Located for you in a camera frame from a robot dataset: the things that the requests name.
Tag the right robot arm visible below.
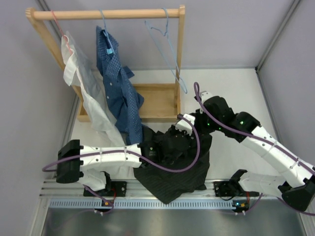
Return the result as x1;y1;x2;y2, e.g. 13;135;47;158
194;84;315;212

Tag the aluminium mounting rail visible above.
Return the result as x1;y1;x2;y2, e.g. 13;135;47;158
40;179;308;197

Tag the empty blue wire hanger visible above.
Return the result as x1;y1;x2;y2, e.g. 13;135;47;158
144;8;188;95

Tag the slotted grey cable duct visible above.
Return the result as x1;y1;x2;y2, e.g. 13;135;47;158
49;199;238;210

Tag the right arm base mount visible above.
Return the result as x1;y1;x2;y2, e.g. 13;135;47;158
213;169;262;215

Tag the blue hanger with shirt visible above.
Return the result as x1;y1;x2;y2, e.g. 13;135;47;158
99;9;115;55

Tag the pink wire hanger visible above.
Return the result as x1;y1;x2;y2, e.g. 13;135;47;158
51;10;73;55

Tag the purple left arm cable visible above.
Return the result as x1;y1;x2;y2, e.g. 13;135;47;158
42;117;201;173

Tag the blue checked shirt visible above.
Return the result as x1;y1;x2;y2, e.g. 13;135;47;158
95;26;144;144

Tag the black pinstriped shirt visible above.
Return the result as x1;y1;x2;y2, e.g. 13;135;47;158
133;126;212;204

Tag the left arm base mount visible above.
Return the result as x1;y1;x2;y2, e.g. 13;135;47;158
83;180;127;216

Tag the wooden clothes rack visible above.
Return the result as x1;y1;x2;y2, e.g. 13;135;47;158
25;5;186;122

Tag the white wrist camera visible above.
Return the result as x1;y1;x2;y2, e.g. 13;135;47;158
175;114;195;136
196;91;214;103

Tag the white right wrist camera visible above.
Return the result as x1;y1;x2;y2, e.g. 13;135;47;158
196;91;214;103

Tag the white shirt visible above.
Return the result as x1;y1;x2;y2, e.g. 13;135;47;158
61;31;125;147

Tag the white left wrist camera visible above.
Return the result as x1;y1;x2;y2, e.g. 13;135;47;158
175;114;195;136

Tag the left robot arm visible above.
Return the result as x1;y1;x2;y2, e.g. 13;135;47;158
56;125;201;196

